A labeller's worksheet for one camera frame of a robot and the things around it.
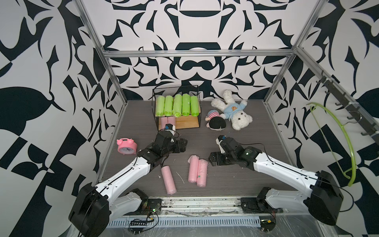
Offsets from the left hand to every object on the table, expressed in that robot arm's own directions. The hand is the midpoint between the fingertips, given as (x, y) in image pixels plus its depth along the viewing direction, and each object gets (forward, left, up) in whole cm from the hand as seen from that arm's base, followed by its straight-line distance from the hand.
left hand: (181, 138), depth 82 cm
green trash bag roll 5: (+19, -8, +6) cm, 21 cm away
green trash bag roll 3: (+15, +2, +7) cm, 17 cm away
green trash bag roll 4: (+23, -3, +7) cm, 24 cm away
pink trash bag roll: (+19, +13, -9) cm, 25 cm away
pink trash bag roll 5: (-15, -11, -11) cm, 22 cm away
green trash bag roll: (+21, +13, +5) cm, 25 cm away
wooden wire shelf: (+20, 0, -11) cm, 23 cm away
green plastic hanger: (+9, -70, +14) cm, 72 cm away
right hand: (-9, -17, -5) cm, 20 cm away
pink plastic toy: (-1, +31, -5) cm, 31 cm away
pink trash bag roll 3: (-18, +7, -12) cm, 23 cm away
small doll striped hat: (+16, -23, -6) cm, 29 cm away
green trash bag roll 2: (+21, +7, +5) cm, 23 cm away
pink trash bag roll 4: (-9, -7, -12) cm, 17 cm away
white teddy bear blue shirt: (+24, -36, -7) cm, 44 cm away
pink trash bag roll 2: (+19, +6, -8) cm, 22 cm away
